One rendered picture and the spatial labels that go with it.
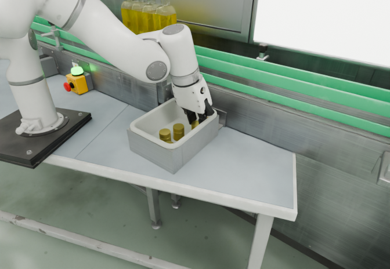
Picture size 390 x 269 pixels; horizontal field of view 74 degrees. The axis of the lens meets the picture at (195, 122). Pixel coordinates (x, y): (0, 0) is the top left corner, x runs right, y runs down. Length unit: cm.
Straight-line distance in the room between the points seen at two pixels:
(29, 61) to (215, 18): 60
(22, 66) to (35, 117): 16
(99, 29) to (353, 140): 63
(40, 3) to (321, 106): 65
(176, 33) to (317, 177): 78
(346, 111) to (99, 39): 59
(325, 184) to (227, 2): 76
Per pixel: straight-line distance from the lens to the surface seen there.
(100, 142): 86
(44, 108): 91
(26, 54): 85
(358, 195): 113
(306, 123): 76
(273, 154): 80
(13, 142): 93
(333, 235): 131
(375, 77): 91
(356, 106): 73
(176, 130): 76
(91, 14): 54
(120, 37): 52
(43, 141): 89
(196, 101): 68
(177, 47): 60
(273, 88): 77
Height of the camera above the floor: 125
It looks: 34 degrees down
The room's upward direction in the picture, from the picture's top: straight up
